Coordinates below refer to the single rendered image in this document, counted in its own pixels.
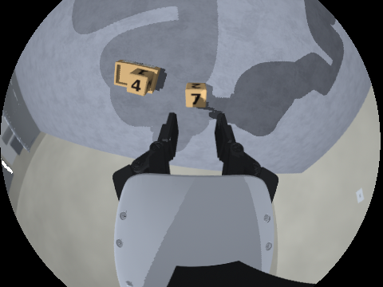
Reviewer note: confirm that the tan wooden number cube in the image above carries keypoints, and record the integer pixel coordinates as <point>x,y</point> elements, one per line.
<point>140,81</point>
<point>196,94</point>

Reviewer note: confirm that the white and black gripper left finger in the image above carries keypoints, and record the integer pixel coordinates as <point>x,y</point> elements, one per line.
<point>153,160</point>

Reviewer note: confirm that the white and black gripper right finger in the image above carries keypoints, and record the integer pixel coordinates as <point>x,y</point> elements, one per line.
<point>235,160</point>

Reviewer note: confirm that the tan wooden tray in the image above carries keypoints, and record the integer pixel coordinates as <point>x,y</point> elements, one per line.
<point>123,68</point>

